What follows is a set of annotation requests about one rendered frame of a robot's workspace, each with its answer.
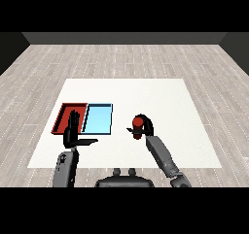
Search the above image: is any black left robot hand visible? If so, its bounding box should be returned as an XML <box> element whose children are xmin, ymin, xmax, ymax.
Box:
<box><xmin>62</xmin><ymin>109</ymin><xmax>99</xmax><ymax>150</ymax></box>

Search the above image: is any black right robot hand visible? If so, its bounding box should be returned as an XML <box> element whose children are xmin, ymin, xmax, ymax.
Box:
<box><xmin>125</xmin><ymin>114</ymin><xmax>156</xmax><ymax>138</ymax></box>

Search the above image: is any red can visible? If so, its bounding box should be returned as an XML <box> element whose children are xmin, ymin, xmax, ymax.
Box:
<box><xmin>131</xmin><ymin>116</ymin><xmax>146</xmax><ymax>141</ymax></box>

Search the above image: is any red shallow open box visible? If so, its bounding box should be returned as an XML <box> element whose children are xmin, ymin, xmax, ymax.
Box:
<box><xmin>51</xmin><ymin>102</ymin><xmax>89</xmax><ymax>136</ymax></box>

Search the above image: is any light blue shallow open box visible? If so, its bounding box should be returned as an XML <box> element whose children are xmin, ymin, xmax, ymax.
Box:
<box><xmin>80</xmin><ymin>103</ymin><xmax>114</xmax><ymax>136</ymax></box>

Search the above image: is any dark grey robot body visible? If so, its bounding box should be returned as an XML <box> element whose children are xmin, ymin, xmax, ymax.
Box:
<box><xmin>94</xmin><ymin>168</ymin><xmax>156</xmax><ymax>188</ymax></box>

